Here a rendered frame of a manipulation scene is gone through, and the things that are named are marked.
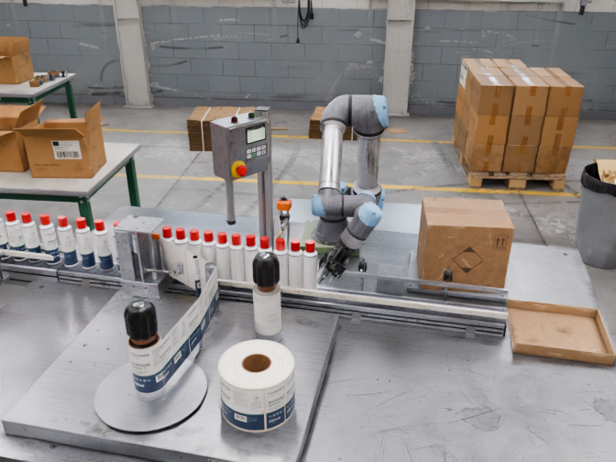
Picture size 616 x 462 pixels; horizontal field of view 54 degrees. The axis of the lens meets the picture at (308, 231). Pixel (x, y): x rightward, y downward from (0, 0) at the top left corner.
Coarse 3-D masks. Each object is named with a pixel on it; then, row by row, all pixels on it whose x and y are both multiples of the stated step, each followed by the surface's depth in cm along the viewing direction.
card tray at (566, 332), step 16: (512, 304) 214; (528, 304) 213; (544, 304) 212; (560, 304) 211; (512, 320) 208; (528, 320) 208; (544, 320) 208; (560, 320) 208; (576, 320) 208; (592, 320) 208; (512, 336) 200; (528, 336) 200; (544, 336) 200; (560, 336) 200; (576, 336) 200; (592, 336) 200; (608, 336) 194; (528, 352) 192; (544, 352) 191; (560, 352) 190; (576, 352) 188; (592, 352) 187; (608, 352) 192
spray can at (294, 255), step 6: (294, 240) 207; (294, 246) 206; (288, 252) 209; (294, 252) 207; (300, 252) 208; (288, 258) 210; (294, 258) 207; (300, 258) 208; (288, 264) 211; (294, 264) 208; (300, 264) 209; (294, 270) 210; (300, 270) 210; (294, 276) 211; (300, 276) 211; (294, 282) 212; (300, 282) 212; (300, 288) 213; (294, 294) 214
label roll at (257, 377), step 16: (240, 352) 162; (256, 352) 162; (272, 352) 162; (288, 352) 162; (224, 368) 156; (240, 368) 156; (256, 368) 164; (272, 368) 156; (288, 368) 156; (224, 384) 154; (240, 384) 151; (256, 384) 151; (272, 384) 151; (288, 384) 155; (224, 400) 157; (240, 400) 152; (256, 400) 151; (272, 400) 153; (288, 400) 157; (224, 416) 161; (240, 416) 155; (256, 416) 154; (272, 416) 155; (288, 416) 160; (256, 432) 156
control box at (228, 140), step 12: (216, 120) 199; (228, 120) 199; (240, 120) 199; (252, 120) 200; (264, 120) 202; (216, 132) 198; (228, 132) 194; (240, 132) 197; (216, 144) 200; (228, 144) 196; (240, 144) 198; (252, 144) 202; (216, 156) 202; (228, 156) 197; (240, 156) 200; (264, 156) 207; (216, 168) 204; (228, 168) 199; (252, 168) 205; (264, 168) 209; (228, 180) 201
